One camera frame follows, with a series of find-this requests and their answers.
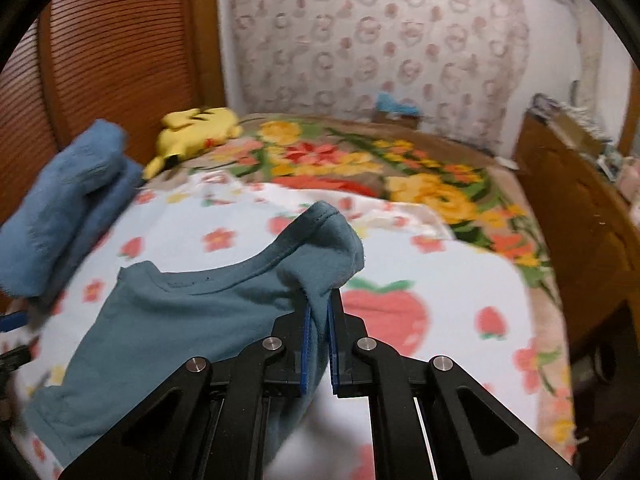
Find blue plastic bag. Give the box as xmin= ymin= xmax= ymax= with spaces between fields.
xmin=376 ymin=92 xmax=418 ymax=116

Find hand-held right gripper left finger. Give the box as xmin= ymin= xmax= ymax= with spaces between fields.
xmin=57 ymin=287 xmax=313 ymax=480

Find folded blue jeans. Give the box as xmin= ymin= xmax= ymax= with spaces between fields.
xmin=0 ymin=119 xmax=146 ymax=301

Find circle pattern sheer curtain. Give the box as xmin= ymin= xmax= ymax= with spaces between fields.
xmin=227 ymin=0 xmax=531 ymax=153

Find wooden louvered wardrobe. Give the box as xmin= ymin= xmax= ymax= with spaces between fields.
xmin=0 ymin=0 xmax=226 ymax=231

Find yellow plush toy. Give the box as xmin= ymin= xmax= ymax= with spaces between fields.
xmin=142 ymin=106 xmax=243 ymax=179

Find small cardboard box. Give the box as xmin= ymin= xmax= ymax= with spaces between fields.
xmin=372 ymin=107 xmax=421 ymax=130

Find brown floral blanket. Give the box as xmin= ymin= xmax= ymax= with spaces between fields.
xmin=145 ymin=112 xmax=576 ymax=461

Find wooden side cabinet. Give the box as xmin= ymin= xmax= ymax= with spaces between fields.
xmin=515 ymin=110 xmax=640 ymax=356

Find white strawberry print blanket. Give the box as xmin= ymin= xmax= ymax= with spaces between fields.
xmin=10 ymin=170 xmax=546 ymax=480

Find beige window curtain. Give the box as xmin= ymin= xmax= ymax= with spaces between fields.
xmin=572 ymin=10 xmax=602 ymax=106

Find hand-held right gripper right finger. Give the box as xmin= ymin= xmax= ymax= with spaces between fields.
xmin=326 ymin=287 xmax=581 ymax=480

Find teal shorts pants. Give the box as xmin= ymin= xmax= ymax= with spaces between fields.
xmin=22 ymin=201 xmax=366 ymax=480

